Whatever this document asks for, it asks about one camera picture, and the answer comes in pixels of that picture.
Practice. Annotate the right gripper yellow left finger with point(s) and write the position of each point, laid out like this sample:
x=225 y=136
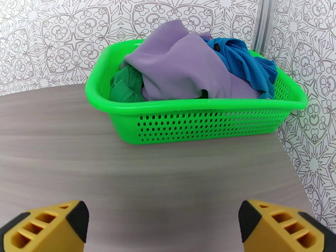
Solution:
x=50 y=233

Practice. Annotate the aluminium corner post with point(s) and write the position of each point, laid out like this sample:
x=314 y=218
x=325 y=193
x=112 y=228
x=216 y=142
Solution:
x=263 y=23

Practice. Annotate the lavender purple shirt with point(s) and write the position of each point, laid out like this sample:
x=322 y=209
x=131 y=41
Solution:
x=181 y=65

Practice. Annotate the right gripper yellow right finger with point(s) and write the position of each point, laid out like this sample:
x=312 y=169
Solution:
x=275 y=233

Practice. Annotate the green plastic laundry basket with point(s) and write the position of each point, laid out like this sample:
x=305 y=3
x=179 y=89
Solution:
x=199 y=125

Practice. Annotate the blue t-shirt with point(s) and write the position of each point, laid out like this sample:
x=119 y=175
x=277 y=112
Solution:
x=244 y=62

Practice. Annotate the green t-shirt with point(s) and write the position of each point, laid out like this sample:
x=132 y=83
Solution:
x=126 y=86

